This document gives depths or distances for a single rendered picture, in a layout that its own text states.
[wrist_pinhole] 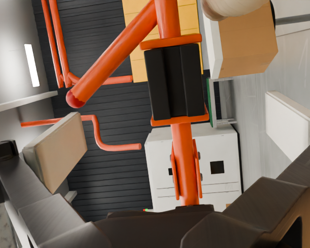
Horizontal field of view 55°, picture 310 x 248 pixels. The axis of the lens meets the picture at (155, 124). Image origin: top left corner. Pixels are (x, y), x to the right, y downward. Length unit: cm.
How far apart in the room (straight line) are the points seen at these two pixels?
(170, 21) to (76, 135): 15
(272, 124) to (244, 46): 187
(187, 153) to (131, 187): 1165
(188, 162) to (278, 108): 16
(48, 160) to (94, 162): 1170
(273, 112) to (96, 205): 1242
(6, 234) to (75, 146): 634
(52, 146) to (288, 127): 13
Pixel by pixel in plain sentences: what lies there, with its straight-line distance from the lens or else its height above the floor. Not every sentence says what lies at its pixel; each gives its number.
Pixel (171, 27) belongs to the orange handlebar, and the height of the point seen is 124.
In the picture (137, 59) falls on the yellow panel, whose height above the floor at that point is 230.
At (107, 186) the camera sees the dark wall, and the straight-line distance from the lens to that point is 1211.
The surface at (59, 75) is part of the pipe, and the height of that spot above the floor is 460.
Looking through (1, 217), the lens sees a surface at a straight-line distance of 639.
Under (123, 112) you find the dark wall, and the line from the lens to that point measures 1113.
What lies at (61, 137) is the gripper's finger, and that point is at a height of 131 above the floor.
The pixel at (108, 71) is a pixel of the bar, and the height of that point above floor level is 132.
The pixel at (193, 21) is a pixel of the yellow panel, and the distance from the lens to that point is 757.
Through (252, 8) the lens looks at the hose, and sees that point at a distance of 25.
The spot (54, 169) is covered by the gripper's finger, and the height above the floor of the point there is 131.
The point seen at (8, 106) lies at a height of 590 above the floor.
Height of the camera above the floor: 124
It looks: 6 degrees up
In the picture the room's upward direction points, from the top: 96 degrees counter-clockwise
